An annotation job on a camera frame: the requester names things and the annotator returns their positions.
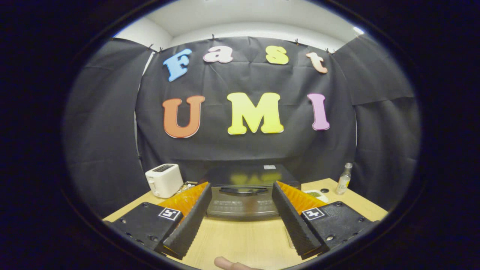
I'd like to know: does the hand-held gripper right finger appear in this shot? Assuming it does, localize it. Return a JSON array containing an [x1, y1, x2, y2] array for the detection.
[[272, 181, 380, 260]]

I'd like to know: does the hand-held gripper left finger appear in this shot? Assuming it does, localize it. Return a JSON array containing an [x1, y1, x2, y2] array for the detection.
[[103, 182, 213, 260]]

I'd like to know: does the black toaster oven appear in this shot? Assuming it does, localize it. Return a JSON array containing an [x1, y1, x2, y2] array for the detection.
[[204, 163, 302, 221]]

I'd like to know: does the white toaster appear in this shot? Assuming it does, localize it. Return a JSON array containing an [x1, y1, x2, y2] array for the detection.
[[145, 164, 185, 199]]

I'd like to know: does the white divided spice dish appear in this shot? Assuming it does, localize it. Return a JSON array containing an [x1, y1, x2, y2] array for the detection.
[[303, 189, 329, 203]]

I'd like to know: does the clear glass bottle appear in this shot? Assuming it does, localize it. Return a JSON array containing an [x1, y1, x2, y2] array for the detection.
[[335, 162, 354, 196]]

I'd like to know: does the metal wire rack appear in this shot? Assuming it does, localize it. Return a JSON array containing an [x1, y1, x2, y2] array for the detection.
[[175, 181, 198, 194]]

